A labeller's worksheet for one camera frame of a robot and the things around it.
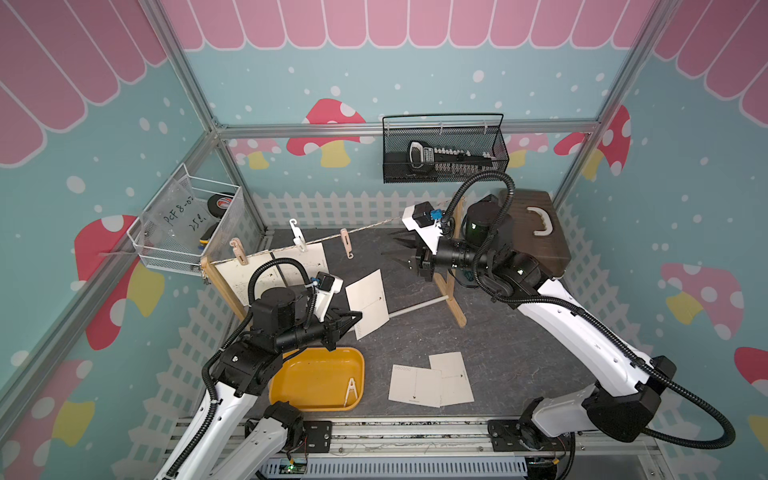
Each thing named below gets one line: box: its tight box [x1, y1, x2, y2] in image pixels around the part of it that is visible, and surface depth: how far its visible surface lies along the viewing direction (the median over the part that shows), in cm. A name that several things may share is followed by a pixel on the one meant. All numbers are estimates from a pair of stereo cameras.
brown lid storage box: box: [499, 188, 572, 276], surface depth 96 cm
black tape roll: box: [207, 194, 233, 219], surface depth 82 cm
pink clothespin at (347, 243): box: [340, 228, 354, 260], surface depth 63 cm
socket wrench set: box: [407, 141, 500, 176], surface depth 91 cm
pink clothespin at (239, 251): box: [229, 237, 249, 266], surface depth 56 cm
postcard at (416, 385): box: [388, 364, 442, 408], surface depth 85 cm
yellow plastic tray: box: [269, 347, 365, 412], surface depth 84 cm
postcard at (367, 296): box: [345, 269, 389, 341], surface depth 67 cm
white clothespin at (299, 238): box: [289, 218, 307, 253], surface depth 59 cm
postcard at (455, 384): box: [429, 351, 475, 407], surface depth 85 cm
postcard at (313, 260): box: [272, 242, 329, 287], surface depth 62 cm
